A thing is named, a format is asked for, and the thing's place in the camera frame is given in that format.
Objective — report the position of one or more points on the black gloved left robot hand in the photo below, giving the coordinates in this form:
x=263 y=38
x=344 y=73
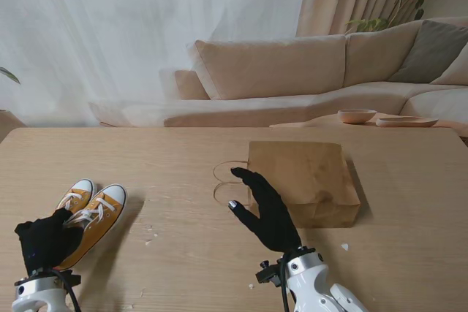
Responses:
x=45 y=242

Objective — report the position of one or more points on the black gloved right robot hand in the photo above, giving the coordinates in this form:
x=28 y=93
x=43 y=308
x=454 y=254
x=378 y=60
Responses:
x=274 y=220

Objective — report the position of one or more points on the brown paper bag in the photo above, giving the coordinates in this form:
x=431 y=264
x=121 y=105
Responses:
x=303 y=177

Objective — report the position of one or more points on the yellow canvas sneaker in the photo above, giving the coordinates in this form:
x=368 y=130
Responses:
x=100 y=217
x=80 y=193

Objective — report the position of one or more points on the low wooden coffee table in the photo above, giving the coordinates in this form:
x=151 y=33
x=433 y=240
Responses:
x=321 y=122

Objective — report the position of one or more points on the light wooden planter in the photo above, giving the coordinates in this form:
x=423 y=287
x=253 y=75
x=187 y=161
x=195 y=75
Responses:
x=9 y=122

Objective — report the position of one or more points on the wooden bowl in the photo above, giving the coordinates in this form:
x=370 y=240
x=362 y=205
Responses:
x=356 y=116

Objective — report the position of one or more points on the beige sofa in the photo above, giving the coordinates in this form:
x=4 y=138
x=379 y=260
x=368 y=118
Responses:
x=270 y=71

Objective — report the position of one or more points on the shallow wooden tray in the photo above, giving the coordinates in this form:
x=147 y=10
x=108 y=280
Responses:
x=406 y=122

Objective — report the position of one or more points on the small green plant leaves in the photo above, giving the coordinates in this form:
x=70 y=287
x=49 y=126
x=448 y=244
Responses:
x=9 y=74

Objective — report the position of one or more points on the sheer white curtain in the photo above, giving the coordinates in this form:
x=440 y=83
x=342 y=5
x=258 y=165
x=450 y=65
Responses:
x=109 y=34

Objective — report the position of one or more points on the grey cushion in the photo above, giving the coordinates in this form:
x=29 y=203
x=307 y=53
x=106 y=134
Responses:
x=431 y=52

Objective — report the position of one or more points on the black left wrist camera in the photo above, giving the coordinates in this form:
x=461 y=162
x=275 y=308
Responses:
x=71 y=278

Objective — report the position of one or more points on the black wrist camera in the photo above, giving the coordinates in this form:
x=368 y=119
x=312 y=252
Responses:
x=71 y=278
x=268 y=274

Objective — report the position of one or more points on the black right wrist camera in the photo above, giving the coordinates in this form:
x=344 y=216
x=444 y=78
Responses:
x=268 y=274

